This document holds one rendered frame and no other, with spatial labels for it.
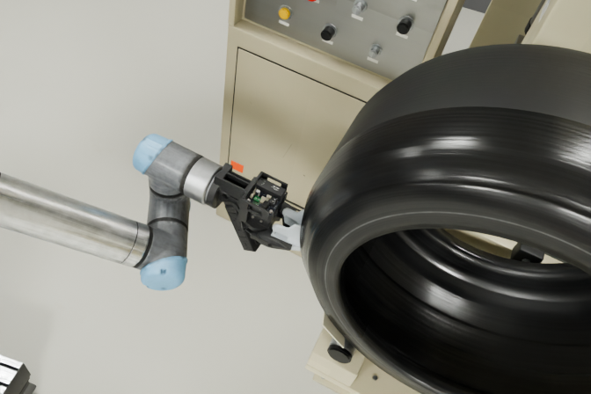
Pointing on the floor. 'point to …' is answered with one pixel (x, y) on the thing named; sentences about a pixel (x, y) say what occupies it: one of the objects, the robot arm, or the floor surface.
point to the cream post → (566, 9)
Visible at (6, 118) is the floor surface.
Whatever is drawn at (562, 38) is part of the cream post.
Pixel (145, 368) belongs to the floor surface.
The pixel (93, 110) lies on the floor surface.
